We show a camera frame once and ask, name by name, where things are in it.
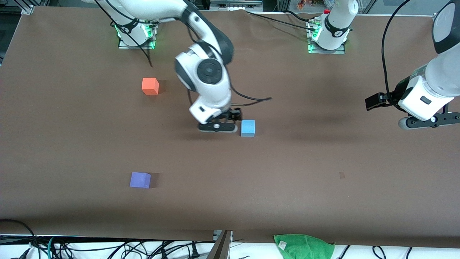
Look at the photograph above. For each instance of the light blue foam block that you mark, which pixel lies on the light blue foam block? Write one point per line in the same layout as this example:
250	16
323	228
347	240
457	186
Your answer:
248	127

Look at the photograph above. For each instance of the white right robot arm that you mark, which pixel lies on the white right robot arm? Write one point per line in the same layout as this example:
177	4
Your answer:
208	72

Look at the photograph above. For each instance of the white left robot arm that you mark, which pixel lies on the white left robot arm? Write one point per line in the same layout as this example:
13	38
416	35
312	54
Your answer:
445	72

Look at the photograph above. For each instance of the orange foam block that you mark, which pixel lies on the orange foam block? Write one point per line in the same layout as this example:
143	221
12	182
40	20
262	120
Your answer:
149	86

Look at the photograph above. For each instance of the purple foam block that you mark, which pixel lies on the purple foam block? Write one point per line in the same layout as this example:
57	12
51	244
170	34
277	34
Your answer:
139	180

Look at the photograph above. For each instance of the black power plug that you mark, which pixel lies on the black power plug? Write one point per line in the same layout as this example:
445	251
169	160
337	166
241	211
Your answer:
194	250

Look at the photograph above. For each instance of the green microfibre cloth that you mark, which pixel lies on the green microfibre cloth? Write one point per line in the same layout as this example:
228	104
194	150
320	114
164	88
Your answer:
305	248

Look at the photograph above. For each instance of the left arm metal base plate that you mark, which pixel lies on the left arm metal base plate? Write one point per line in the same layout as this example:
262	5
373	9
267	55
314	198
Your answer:
325	51

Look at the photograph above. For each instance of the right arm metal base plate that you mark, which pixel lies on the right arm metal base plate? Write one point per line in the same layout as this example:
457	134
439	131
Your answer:
124	45

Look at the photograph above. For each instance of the silver aluminium frame profile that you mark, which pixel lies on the silver aluminium frame profile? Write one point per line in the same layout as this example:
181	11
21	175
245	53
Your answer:
27	8

